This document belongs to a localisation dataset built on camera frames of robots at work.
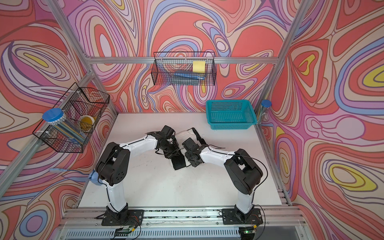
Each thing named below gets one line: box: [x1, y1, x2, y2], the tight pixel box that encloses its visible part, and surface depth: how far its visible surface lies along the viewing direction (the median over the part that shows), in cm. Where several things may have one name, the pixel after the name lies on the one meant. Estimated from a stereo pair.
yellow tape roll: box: [78, 115, 95, 133], surface depth 78 cm
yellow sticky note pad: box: [192, 61, 206, 73], surface depth 90 cm
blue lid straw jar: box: [42, 108, 87, 146], surface depth 64 cm
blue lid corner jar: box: [257, 99, 272, 124], surface depth 107 cm
